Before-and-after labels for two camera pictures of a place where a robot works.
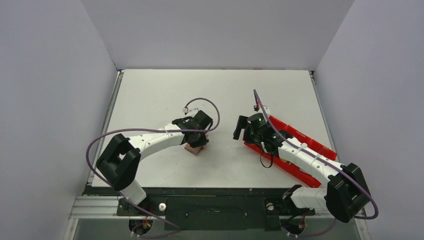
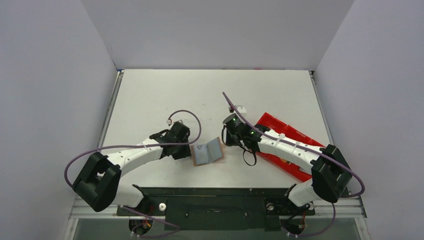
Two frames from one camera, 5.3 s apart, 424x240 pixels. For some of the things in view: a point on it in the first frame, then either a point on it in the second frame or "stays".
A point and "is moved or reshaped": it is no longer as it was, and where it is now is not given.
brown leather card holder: [193, 151] is moved or reshaped
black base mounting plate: [211, 208] stays
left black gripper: [199, 139] -> [185, 145]
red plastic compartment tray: [306, 140] stays
